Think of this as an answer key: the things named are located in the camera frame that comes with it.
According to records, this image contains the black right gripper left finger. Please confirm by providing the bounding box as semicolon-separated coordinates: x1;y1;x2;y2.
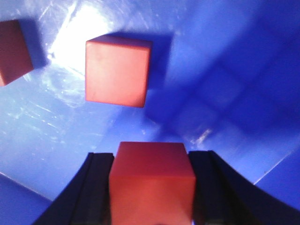
33;153;114;225

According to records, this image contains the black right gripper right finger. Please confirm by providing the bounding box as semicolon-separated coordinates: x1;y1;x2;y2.
188;150;300;225

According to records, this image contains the red cube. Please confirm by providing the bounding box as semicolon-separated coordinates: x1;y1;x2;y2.
109;142;196;225
85;35;152;107

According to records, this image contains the red cube left edge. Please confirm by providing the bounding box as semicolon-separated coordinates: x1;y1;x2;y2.
0;20;33;87

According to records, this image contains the blue bin holding cubes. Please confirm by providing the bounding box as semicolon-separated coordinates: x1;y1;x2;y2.
0;0;300;225

